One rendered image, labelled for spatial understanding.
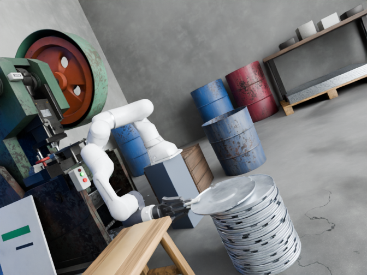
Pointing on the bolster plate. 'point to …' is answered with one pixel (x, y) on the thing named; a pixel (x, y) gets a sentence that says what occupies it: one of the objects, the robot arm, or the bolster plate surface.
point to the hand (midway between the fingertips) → (193, 202)
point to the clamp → (37, 166)
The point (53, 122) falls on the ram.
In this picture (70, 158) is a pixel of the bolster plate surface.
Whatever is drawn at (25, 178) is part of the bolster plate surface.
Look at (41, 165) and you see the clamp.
